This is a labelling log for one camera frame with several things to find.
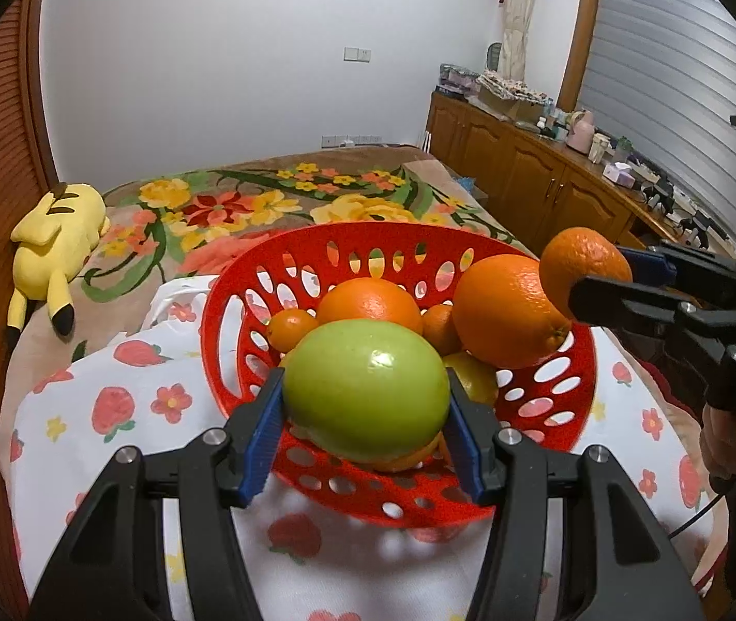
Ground green apple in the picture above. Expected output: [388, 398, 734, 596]
[282, 320, 452, 465]

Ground black tool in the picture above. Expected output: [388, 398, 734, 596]
[678, 210, 727, 247]
[642, 178, 675, 214]

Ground medium mandarin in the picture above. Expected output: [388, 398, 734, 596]
[539, 226, 634, 323]

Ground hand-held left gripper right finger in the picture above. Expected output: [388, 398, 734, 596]
[445, 367, 708, 621]

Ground bumpy mandarin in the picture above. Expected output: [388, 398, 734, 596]
[368, 433, 446, 473]

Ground wooden cabinet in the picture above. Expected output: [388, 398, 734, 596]
[423, 92, 736, 260]

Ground cardboard box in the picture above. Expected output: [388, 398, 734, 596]
[477, 94, 553, 124]

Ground floral fabric pile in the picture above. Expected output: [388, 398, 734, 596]
[474, 70, 553, 108]

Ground black cable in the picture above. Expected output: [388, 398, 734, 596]
[665, 433, 736, 538]

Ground small tangerine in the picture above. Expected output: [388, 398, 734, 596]
[267, 309, 320, 353]
[420, 304, 462, 357]

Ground yellow plush toy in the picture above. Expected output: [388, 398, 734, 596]
[6, 181, 111, 344]

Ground pink kettle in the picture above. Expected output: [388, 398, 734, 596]
[567, 110, 596, 155]

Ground floral blanket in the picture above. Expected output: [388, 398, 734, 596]
[0, 145, 731, 596]

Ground white strawberry print cloth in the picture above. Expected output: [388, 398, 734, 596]
[12, 275, 714, 621]

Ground beige curtain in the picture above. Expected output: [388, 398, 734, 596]
[497, 0, 546, 82]

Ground smooth orange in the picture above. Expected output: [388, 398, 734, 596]
[316, 277, 425, 337]

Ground yellow lemon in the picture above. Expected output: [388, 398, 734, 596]
[442, 350, 500, 407]

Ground large navel orange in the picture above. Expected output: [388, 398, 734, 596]
[452, 254, 574, 371]

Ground red plastic basket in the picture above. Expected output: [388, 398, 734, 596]
[201, 221, 598, 527]

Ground clear plastic packs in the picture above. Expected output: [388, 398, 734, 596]
[435, 63, 482, 98]

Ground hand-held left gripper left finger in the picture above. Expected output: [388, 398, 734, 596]
[28, 367, 286, 621]

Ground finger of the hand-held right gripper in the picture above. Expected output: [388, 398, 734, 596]
[567, 276, 698, 337]
[619, 241, 736, 289]

